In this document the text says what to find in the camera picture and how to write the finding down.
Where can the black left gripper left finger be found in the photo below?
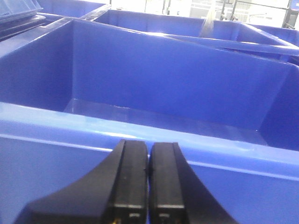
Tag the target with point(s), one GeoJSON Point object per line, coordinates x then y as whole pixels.
{"type": "Point", "coordinates": [113, 192]}

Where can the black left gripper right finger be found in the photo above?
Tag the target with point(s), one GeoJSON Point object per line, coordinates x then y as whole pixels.
{"type": "Point", "coordinates": [176, 194]}

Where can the near blue plastic bin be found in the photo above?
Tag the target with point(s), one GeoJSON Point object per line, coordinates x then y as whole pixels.
{"type": "Point", "coordinates": [71, 90]}

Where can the blue plastic bin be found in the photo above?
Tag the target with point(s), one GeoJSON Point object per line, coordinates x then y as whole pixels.
{"type": "Point", "coordinates": [71, 90]}
{"type": "Point", "coordinates": [234, 36]}

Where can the clear plastic bag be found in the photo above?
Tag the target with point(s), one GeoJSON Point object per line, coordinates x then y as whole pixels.
{"type": "Point", "coordinates": [207, 29]}

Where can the far blue plastic bin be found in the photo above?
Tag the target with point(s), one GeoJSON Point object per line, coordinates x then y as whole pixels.
{"type": "Point", "coordinates": [234, 36]}

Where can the blue bin top left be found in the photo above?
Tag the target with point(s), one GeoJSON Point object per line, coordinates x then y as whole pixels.
{"type": "Point", "coordinates": [72, 8]}

